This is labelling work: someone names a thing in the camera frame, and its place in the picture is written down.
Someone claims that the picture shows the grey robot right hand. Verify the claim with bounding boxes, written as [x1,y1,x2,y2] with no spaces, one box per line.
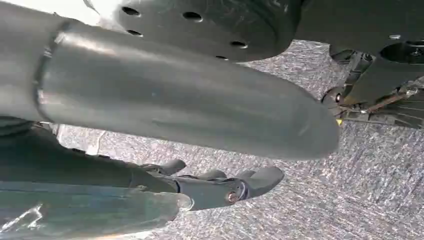
[0,27,340,240]

